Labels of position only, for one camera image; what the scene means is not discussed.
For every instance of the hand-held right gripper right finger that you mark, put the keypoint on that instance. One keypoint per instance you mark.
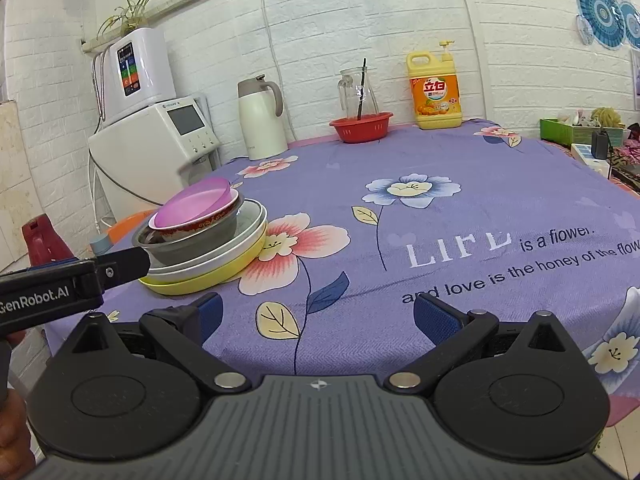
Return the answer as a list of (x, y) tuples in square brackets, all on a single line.
[(432, 315)]

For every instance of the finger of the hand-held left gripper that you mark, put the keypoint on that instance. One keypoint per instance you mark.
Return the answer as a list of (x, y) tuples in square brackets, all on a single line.
[(125, 265)]

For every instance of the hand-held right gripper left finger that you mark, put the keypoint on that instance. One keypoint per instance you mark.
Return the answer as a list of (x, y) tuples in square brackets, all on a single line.
[(212, 310)]

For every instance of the yellow plate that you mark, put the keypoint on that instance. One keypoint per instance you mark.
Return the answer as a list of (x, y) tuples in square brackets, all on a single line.
[(210, 282)]

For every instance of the stainless steel bowl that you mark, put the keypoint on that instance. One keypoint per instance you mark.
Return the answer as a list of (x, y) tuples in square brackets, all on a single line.
[(200, 247)]

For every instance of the white plate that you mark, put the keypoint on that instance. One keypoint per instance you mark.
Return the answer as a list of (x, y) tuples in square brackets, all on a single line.
[(240, 245)]

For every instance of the purple plastic bowl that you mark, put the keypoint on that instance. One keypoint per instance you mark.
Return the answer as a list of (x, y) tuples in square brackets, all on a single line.
[(192, 205)]

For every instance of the white floral bowl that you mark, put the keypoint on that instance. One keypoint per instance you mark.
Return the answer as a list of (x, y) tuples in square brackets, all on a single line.
[(228, 211)]

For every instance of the person's left hand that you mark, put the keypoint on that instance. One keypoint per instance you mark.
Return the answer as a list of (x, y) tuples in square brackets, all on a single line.
[(12, 425)]

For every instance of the blue grey cup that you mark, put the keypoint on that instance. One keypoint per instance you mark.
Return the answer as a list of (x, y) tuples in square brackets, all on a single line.
[(101, 245)]

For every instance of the red plastic container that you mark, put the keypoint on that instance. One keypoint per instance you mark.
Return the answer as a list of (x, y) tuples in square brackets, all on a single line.
[(45, 242)]

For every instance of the purple floral tablecloth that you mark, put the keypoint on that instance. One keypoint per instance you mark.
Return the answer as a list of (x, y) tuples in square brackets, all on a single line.
[(450, 200)]

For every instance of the white appliance with screen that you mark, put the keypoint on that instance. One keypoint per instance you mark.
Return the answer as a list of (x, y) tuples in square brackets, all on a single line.
[(150, 150)]

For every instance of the white thermos jug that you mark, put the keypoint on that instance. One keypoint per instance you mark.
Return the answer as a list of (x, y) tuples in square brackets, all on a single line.
[(260, 125)]

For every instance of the red plastic basket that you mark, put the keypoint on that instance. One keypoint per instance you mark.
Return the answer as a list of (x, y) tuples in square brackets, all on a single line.
[(360, 132)]

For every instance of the white water purifier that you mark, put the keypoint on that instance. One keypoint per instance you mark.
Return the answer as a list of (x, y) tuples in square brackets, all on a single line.
[(150, 70)]

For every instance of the white power strip with plug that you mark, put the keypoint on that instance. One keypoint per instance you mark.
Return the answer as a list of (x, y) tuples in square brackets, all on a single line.
[(585, 157)]

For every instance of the green cardboard box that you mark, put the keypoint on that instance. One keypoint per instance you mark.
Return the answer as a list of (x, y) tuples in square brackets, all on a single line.
[(555, 132)]

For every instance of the yellow detergent bottle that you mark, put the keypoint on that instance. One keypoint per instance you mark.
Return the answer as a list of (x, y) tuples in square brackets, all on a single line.
[(435, 95)]

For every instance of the glass pitcher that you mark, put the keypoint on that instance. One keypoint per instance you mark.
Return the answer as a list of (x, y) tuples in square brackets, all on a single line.
[(371, 95)]

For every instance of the dark stirring stick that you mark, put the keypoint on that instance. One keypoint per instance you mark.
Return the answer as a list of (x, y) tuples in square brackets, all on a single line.
[(361, 90)]

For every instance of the black box device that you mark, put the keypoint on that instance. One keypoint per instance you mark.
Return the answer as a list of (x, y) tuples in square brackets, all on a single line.
[(600, 145)]

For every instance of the red patterned cloth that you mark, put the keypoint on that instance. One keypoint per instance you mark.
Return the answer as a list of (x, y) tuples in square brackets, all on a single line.
[(627, 160)]

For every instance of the green potted plant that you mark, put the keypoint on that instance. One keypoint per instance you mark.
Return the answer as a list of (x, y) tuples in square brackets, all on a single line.
[(132, 15)]

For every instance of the yellow bath sponge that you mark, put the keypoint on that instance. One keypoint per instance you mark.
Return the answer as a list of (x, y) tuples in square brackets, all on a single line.
[(606, 117)]

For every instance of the large blue paper fan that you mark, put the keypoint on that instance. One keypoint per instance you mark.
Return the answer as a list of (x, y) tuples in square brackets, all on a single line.
[(600, 12)]

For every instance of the small blue paper fan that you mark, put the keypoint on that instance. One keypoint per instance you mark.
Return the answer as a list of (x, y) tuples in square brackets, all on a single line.
[(632, 25)]

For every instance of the wall poster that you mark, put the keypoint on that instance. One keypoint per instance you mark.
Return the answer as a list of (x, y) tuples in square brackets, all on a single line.
[(636, 75)]

